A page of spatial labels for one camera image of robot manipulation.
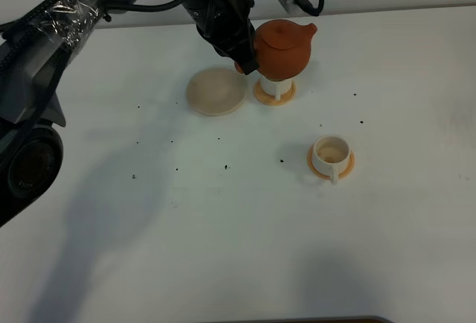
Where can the orange saucer near teapot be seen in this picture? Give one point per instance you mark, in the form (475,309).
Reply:
(267,100)

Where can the white teacup front right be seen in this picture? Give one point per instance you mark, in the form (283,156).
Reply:
(330,156)

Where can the orange saucer front right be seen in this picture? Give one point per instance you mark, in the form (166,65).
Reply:
(342,175)

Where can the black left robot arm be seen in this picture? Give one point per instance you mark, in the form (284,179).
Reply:
(37,49)

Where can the white teacup near teapot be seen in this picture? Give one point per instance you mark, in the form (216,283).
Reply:
(277,89)

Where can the brown clay teapot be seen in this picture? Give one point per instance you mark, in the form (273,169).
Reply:
(282,48)

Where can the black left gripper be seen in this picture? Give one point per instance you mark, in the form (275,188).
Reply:
(226,26)

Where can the cream round teapot coaster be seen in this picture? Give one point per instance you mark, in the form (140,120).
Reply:
(216,91)

